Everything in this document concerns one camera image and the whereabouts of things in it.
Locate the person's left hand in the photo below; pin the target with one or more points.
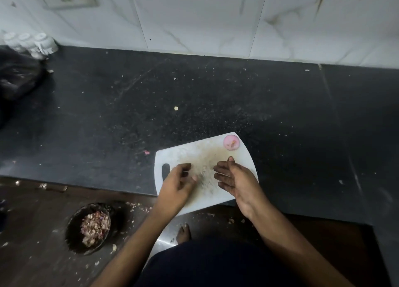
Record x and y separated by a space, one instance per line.
174 190

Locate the person's right hand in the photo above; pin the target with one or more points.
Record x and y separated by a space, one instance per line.
243 190

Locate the white plastic cutting board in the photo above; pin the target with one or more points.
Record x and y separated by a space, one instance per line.
199 159

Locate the small red onion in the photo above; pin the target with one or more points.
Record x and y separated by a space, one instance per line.
231 141

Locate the person's left forearm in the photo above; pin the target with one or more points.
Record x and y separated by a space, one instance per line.
131 252

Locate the person's right forearm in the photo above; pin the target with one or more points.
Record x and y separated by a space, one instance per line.
296 255

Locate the person's bare foot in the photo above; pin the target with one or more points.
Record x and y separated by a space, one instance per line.
183 233

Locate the person's navy shorts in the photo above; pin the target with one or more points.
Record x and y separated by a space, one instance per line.
218 265

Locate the black bowl of peels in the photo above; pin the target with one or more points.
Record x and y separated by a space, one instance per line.
73 233

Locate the black plastic bag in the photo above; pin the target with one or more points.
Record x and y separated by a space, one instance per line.
18 74

